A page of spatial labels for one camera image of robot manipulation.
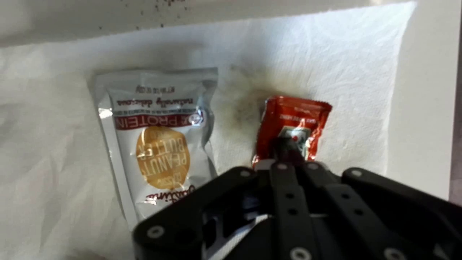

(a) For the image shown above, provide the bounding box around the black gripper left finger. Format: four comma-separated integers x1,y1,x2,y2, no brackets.
132,137,296,260

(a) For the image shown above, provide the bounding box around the white cloth sheet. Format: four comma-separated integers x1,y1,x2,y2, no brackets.
0,1,419,260

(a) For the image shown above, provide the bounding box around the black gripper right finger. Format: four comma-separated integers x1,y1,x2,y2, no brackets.
290,137,462,260

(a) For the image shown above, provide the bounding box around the red ketchup sachet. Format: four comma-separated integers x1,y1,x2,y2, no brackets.
250,93,334,167

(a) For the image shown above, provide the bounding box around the silver peanut butter sachet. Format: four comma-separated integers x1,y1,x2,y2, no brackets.
90,66,221,228

